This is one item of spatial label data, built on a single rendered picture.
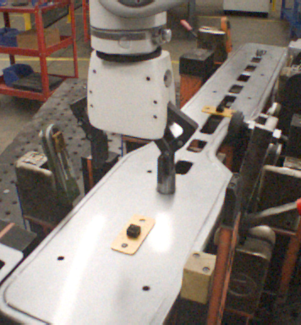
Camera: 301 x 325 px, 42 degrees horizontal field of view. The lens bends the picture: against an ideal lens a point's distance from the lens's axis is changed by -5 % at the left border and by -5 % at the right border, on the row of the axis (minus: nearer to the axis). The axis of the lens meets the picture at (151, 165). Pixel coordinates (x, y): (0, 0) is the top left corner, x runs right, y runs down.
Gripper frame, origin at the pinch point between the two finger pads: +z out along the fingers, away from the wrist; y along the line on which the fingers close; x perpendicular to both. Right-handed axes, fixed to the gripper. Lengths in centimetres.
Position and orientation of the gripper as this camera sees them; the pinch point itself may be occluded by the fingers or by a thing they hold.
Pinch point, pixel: (131, 164)
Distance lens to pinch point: 53.6
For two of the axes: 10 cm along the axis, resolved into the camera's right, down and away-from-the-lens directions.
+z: 0.0, 8.5, 5.3
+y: -9.2, -2.1, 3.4
